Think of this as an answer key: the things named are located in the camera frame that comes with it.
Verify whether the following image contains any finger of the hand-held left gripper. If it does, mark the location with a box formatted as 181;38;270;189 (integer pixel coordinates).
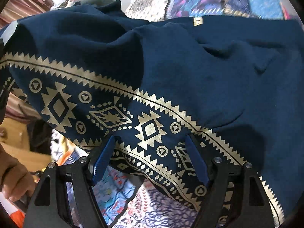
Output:
0;21;18;50

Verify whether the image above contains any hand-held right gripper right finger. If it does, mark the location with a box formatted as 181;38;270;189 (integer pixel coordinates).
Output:
185;134;283;228

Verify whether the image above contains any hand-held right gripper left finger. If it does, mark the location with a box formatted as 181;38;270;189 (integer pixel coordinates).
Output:
24;135;117;228

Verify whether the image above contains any navy patterned sweater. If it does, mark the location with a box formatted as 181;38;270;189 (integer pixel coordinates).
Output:
0;0;304;228

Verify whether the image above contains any person's left hand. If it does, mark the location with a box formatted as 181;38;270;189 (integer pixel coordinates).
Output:
0;145;35;202

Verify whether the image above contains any striped curtain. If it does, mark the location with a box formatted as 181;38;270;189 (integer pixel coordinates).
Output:
0;0;54;121

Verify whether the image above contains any patchwork printed blanket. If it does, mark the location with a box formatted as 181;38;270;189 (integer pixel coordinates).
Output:
51;0;295;228

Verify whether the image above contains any cardboard box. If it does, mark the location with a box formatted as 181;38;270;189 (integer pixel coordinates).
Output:
0;116;51;174

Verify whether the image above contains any orange object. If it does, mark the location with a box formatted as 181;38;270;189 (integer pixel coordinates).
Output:
0;209;25;228

